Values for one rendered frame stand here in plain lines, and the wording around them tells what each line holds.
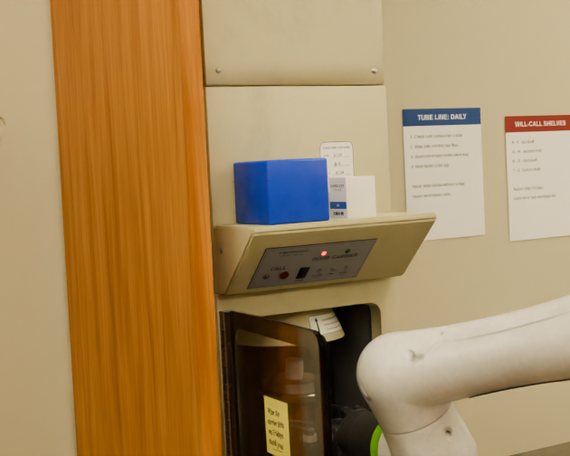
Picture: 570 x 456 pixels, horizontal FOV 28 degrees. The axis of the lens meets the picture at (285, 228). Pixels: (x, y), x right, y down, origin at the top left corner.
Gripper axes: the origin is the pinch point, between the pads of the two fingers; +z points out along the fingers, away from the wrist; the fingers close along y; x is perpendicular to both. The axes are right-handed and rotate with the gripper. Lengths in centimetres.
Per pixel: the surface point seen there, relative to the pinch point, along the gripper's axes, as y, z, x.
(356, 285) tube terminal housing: -7.9, -6.5, -20.4
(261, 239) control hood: 15.0, -17.3, -29.5
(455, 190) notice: -64, 36, -33
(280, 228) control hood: 12.2, -18.1, -30.8
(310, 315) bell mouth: -1.0, -3.5, -16.2
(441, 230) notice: -59, 36, -25
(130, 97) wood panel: 25, 2, -51
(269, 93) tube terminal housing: 6, -7, -50
